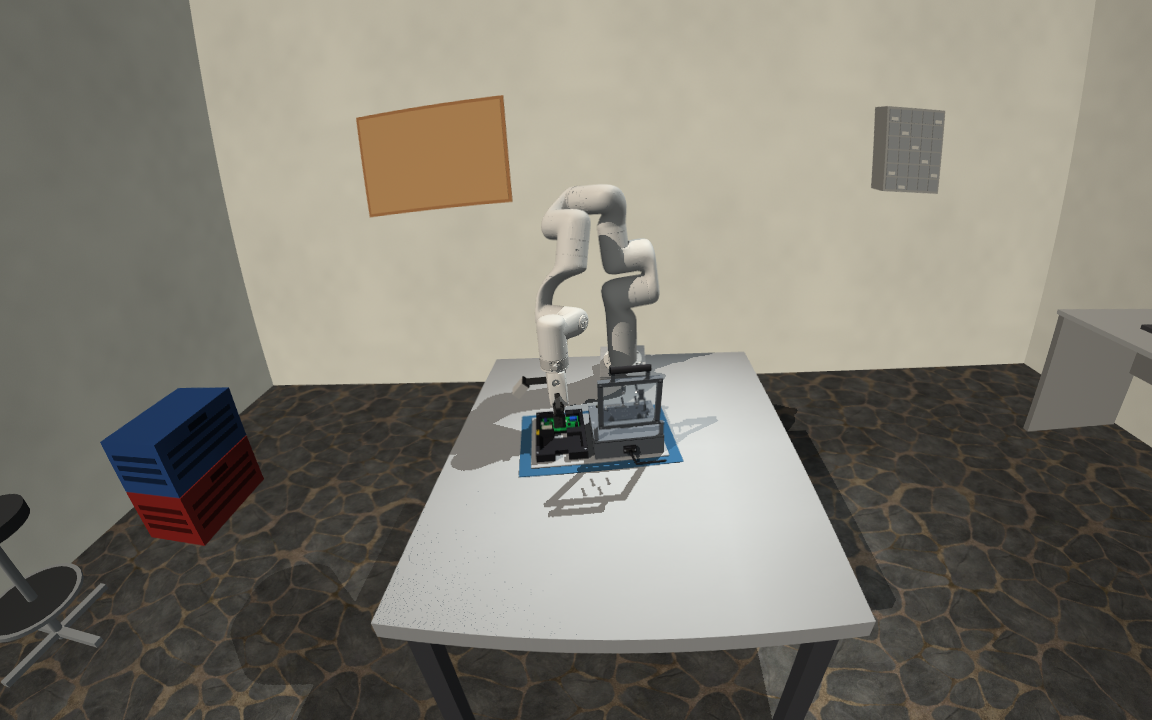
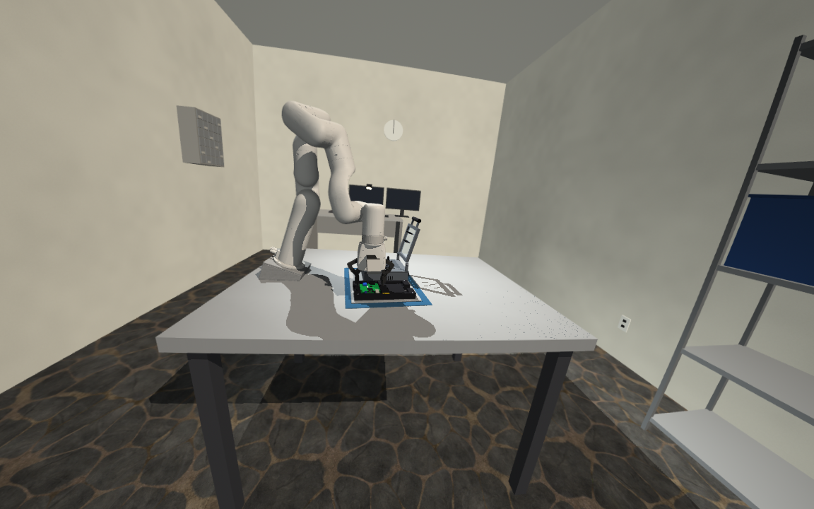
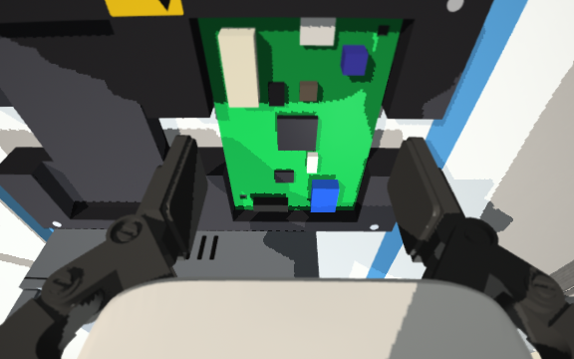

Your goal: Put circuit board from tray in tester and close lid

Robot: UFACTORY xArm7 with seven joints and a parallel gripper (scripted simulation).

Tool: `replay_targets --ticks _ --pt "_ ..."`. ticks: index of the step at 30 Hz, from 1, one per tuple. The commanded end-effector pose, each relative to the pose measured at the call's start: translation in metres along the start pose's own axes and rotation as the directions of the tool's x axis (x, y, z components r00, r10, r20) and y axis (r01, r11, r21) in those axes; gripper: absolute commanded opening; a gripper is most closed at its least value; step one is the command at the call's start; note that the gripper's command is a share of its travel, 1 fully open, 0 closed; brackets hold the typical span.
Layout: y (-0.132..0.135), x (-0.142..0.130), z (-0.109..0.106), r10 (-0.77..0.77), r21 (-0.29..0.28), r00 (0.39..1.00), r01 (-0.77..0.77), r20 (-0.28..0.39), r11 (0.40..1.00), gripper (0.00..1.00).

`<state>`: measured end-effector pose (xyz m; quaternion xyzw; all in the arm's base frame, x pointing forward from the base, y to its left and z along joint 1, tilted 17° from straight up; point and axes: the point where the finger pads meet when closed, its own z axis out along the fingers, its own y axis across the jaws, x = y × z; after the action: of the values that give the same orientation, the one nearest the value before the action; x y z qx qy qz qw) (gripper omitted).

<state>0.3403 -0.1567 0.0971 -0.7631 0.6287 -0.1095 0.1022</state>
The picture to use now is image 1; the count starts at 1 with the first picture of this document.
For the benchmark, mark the green circuit board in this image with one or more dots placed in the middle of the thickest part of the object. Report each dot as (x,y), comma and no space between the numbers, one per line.
(571,421)

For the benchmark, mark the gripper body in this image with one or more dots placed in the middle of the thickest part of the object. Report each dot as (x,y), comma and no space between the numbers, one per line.
(558,376)

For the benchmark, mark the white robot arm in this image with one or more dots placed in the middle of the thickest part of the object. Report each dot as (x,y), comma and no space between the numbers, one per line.
(618,254)

